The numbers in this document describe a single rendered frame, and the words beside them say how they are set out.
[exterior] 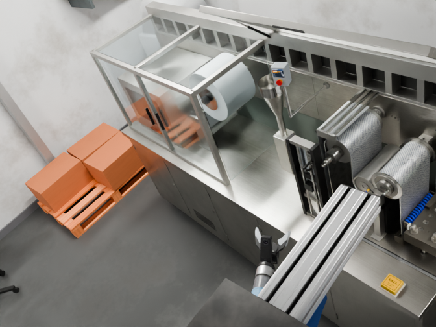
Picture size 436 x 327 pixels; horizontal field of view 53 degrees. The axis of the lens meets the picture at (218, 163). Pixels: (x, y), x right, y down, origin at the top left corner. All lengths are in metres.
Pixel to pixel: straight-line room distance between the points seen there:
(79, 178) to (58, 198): 0.28
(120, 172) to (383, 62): 2.87
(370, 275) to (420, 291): 0.22
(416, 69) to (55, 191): 3.42
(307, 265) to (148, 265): 2.95
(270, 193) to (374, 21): 1.49
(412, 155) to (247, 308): 1.40
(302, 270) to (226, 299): 0.16
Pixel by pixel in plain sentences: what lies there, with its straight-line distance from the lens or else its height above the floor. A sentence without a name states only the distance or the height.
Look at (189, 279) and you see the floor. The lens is 3.51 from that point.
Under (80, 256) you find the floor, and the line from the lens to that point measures 4.18.
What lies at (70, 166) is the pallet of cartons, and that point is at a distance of 4.50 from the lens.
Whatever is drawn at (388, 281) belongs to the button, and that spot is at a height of 0.92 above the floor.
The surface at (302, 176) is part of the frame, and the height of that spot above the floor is 1.17.
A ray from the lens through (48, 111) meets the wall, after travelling 4.77.
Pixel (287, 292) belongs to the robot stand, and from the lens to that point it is 0.84.
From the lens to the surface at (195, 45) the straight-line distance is 2.77.
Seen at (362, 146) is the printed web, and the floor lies 1.33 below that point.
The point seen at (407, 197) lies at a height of 1.16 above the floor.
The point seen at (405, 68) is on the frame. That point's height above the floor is 1.62.
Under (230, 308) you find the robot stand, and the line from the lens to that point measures 0.85.
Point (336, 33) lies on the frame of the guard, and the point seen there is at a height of 1.99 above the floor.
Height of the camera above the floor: 2.75
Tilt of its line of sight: 40 degrees down
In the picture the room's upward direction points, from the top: 22 degrees counter-clockwise
